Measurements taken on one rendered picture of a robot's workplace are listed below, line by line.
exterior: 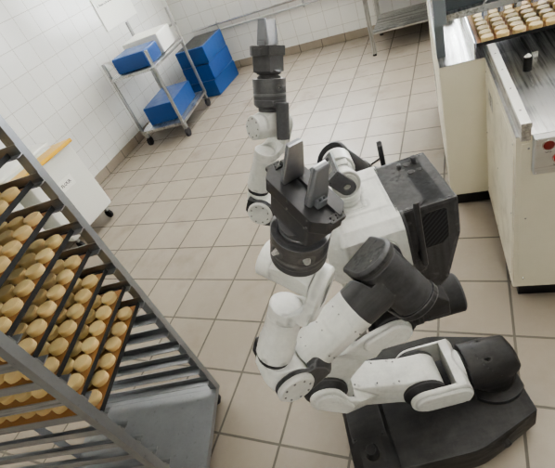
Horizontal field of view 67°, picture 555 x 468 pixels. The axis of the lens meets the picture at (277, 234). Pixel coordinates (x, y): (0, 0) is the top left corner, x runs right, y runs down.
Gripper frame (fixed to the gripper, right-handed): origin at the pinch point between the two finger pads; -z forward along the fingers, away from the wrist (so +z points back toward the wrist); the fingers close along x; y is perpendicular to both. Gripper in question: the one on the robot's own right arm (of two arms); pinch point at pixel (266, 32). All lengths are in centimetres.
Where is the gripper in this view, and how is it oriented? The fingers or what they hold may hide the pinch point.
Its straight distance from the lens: 117.7
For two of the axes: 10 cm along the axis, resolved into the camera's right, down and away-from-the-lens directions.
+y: -8.8, -1.5, 4.4
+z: 0.4, 9.2, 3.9
